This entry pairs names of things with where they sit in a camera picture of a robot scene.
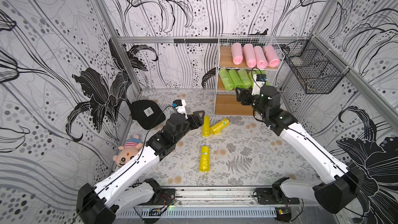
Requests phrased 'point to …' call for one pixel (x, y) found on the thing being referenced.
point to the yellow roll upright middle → (206, 127)
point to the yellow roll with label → (216, 128)
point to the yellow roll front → (204, 160)
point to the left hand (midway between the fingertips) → (202, 117)
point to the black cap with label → (147, 113)
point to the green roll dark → (236, 79)
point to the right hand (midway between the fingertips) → (244, 87)
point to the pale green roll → (245, 78)
